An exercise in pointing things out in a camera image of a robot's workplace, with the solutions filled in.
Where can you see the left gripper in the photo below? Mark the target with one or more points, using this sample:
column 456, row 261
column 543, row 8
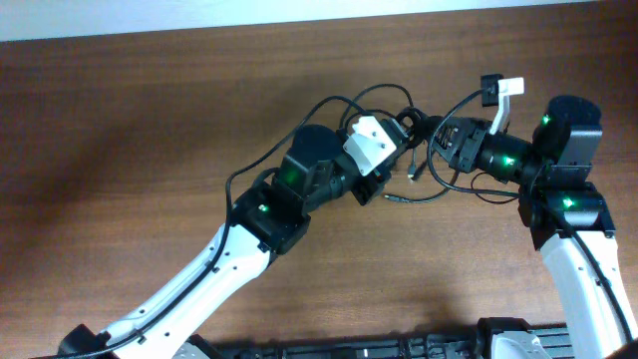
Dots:
column 371, row 183

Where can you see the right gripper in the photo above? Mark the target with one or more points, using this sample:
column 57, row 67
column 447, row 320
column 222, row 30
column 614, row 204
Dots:
column 472, row 147

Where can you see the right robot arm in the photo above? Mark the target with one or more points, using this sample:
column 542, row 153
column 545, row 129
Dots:
column 568, row 218

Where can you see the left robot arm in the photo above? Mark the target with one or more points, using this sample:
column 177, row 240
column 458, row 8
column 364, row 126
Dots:
column 262, row 224

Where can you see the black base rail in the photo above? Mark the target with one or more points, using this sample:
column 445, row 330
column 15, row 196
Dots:
column 494, row 337

